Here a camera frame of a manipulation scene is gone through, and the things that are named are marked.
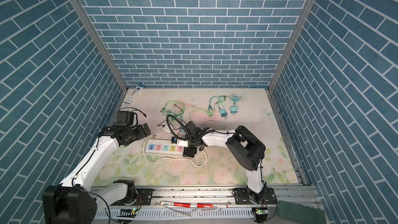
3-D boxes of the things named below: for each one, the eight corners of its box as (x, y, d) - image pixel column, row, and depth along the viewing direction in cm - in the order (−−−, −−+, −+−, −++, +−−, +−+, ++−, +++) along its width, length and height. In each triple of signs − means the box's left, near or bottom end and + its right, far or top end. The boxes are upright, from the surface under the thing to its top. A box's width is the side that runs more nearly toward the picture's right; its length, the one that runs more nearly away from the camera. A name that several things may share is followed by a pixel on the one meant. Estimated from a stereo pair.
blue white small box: (125, 103, 114) (123, 101, 112) (138, 87, 125) (137, 85, 123) (129, 104, 113) (128, 102, 112) (143, 88, 124) (142, 86, 123)
